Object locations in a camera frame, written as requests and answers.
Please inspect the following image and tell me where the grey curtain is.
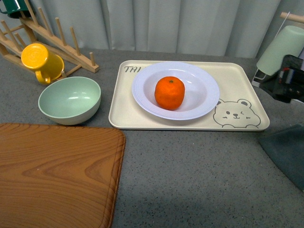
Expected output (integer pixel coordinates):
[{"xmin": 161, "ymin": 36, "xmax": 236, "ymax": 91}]
[{"xmin": 32, "ymin": 0, "xmax": 304, "ymax": 58}]

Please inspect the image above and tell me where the dark green mug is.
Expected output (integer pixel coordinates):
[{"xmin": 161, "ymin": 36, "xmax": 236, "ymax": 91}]
[{"xmin": 0, "ymin": 0, "xmax": 31, "ymax": 19}]

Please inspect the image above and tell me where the white ridged plate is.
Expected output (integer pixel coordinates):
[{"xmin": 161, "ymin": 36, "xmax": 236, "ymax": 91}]
[{"xmin": 132, "ymin": 61, "xmax": 220, "ymax": 120}]

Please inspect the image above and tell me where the white cup holder stand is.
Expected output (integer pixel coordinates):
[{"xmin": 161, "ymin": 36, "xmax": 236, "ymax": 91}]
[{"xmin": 252, "ymin": 12, "xmax": 304, "ymax": 87}]

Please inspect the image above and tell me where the beige bear tray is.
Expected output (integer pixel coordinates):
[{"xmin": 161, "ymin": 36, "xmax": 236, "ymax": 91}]
[{"xmin": 109, "ymin": 60, "xmax": 270, "ymax": 131}]

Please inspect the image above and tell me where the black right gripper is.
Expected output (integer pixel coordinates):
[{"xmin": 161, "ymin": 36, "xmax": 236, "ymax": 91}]
[{"xmin": 259, "ymin": 55, "xmax": 304, "ymax": 103}]

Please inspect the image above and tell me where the wooden dish rack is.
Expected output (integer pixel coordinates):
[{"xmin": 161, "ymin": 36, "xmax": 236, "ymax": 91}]
[{"xmin": 0, "ymin": 0, "xmax": 99, "ymax": 79}]

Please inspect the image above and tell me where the yellow mug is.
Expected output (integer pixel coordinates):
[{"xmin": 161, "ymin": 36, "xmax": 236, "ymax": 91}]
[{"xmin": 21, "ymin": 43, "xmax": 65, "ymax": 85}]

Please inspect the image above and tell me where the orange mandarin fruit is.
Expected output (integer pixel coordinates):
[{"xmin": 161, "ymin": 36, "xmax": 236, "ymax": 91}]
[{"xmin": 154, "ymin": 76, "xmax": 185, "ymax": 111}]

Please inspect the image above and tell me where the light green bowl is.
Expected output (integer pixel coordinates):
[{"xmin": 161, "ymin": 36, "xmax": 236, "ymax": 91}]
[{"xmin": 38, "ymin": 76, "xmax": 101, "ymax": 125}]

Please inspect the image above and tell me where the wooden cutting board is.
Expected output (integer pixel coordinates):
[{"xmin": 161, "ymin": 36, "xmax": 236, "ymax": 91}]
[{"xmin": 0, "ymin": 123, "xmax": 126, "ymax": 228}]

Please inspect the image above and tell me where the light green cup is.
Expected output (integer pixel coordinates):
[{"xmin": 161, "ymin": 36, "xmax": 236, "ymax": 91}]
[{"xmin": 256, "ymin": 26, "xmax": 304, "ymax": 76}]

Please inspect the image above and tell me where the dark grey cloth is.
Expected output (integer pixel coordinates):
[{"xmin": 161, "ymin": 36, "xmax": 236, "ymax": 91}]
[{"xmin": 258, "ymin": 124, "xmax": 304, "ymax": 191}]

